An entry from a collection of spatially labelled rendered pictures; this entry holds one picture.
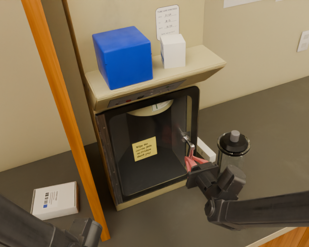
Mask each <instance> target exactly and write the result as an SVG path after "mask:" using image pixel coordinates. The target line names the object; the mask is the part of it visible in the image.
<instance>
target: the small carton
mask: <svg viewBox="0 0 309 247"><path fill-rule="evenodd" d="M185 48H186V42H185V40H184V38H183V36H182V35H181V34H173V35H164V36H160V51H161V61H162V64H163V67H164V68H165V69H168V68H177V67H185Z"/></svg>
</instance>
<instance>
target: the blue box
mask: <svg viewBox="0 0 309 247"><path fill-rule="evenodd" d="M92 39H93V44H94V49H95V54H96V59H97V64H98V68H99V71H100V73H101V75H102V76H103V78H104V80H105V82H106V83H107V85H108V87H109V89H110V90H114V89H118V88H122V87H126V86H129V85H133V84H136V83H140V82H144V81H148V80H151V79H153V66H152V51H151V42H150V40H149V39H148V38H147V37H145V36H144V35H143V34H142V33H141V32H140V31H139V30H138V29H137V28H136V27H135V26H129V27H124V28H120V29H115V30H110V31H106V32H101V33H96V34H93V35H92Z"/></svg>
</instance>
